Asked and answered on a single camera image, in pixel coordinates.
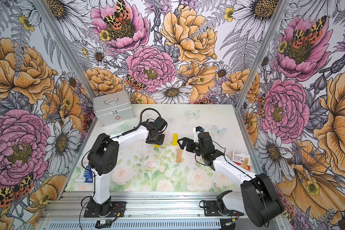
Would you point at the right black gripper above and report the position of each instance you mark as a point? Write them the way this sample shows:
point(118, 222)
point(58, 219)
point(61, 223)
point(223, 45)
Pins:
point(190, 141)

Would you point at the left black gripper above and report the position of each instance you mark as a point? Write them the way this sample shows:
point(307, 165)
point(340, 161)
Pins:
point(159, 142)

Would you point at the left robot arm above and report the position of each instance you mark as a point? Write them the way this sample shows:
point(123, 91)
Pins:
point(103, 159)

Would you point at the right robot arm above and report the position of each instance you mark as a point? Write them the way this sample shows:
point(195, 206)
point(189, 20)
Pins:
point(259, 199)

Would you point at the natural wooden block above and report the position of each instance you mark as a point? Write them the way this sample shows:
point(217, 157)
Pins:
point(179, 156)

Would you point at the silver metal case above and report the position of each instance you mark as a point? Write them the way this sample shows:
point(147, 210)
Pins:
point(113, 108)

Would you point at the red bandage box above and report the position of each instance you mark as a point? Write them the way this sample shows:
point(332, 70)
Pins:
point(242, 159)

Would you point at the blue tissue packet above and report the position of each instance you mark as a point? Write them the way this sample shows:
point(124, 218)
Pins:
point(88, 175)

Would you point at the small green circuit board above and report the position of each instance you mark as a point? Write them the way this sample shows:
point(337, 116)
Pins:
point(104, 223)

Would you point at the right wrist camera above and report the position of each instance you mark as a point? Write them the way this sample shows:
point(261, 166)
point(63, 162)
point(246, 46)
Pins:
point(198, 130)

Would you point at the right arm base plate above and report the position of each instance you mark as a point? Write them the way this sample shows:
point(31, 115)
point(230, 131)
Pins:
point(213, 208)

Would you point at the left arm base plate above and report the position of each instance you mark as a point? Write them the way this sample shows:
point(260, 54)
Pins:
point(109, 209)

